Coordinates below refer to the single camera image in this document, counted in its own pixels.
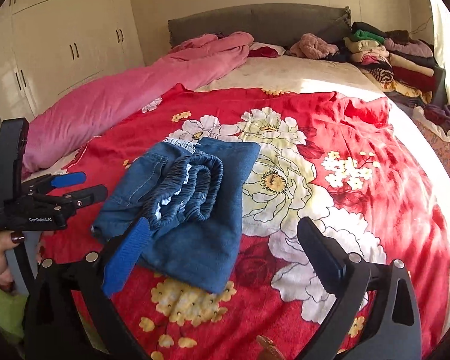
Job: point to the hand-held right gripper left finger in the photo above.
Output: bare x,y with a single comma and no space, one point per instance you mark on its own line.
127,258

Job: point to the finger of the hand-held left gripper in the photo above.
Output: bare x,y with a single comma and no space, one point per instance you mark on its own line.
86,197
69,179

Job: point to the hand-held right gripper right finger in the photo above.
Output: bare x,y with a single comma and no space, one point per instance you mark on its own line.
322,257

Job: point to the blue denim pants lace trim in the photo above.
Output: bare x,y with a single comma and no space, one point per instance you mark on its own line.
198,251

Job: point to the person's left forearm green sleeve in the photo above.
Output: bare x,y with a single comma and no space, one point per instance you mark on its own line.
2,307

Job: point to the red floral blanket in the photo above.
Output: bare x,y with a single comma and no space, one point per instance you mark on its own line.
359,213

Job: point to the pink quilt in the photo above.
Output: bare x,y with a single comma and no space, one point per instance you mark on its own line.
108,101

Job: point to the brown patterned object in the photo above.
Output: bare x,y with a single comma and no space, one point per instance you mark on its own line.
270,348

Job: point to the cream wardrobe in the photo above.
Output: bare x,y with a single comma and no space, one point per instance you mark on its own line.
60,26

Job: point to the floral fabric basket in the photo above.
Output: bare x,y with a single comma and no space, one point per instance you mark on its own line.
448,153

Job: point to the purple clothes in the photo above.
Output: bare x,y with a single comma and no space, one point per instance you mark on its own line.
444,118

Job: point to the pink fluffy garment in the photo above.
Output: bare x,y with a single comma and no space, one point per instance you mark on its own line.
314,47

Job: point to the pile of folded clothes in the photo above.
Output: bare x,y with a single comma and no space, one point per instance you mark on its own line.
397,60

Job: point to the dark red cloth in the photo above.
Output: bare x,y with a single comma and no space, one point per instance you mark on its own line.
264,50

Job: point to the white curtain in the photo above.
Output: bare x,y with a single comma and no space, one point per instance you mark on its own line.
448,52

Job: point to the grey padded headboard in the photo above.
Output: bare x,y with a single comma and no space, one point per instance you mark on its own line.
258,22

